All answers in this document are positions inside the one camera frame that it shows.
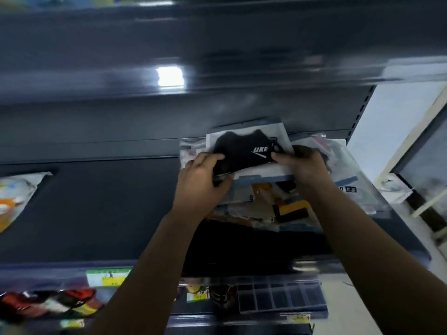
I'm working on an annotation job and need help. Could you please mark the person's left hand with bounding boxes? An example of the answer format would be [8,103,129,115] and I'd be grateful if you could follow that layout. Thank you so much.
[173,153,233,222]

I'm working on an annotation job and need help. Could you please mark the person's right hand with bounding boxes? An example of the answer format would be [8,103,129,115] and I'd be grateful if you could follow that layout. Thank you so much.
[271,144,334,203]

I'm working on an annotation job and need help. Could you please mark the clear packet with black socks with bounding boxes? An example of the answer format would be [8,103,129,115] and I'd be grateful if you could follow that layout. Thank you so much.
[205,118,295,182]

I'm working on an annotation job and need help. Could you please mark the person's left forearm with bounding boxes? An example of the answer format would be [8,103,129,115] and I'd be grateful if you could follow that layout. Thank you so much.
[85,209,210,335]

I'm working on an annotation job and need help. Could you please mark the person's right forearm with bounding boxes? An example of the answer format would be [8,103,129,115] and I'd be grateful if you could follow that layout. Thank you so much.
[303,186,447,335]

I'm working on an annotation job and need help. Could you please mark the pile of clear sock packets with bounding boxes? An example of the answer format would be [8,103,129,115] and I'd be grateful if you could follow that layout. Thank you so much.
[179,133,391,235]

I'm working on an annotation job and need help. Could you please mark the dark metal shelf unit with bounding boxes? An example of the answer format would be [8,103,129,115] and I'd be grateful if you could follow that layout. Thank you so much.
[0,0,447,335]

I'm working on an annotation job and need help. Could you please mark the green yellow price label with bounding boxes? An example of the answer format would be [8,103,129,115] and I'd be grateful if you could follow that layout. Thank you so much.
[86,268,132,288]
[186,284,211,303]

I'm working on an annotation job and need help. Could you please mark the dark divided plastic tray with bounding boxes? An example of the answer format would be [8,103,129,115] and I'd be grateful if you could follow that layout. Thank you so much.
[237,280,328,314]

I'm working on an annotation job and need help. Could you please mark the black round packaged item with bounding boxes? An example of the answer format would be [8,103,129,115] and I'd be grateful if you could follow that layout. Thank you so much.
[209,285,239,310]

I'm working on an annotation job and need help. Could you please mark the white framed glass door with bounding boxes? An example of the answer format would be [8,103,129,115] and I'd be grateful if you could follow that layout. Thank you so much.
[373,85,447,243]

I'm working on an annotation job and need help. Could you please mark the white orange printed packet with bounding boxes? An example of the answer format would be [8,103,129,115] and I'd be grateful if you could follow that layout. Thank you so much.
[0,171,54,235]

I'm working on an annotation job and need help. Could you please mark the red black packets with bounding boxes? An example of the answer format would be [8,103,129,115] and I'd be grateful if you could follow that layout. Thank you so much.
[0,288,104,325]

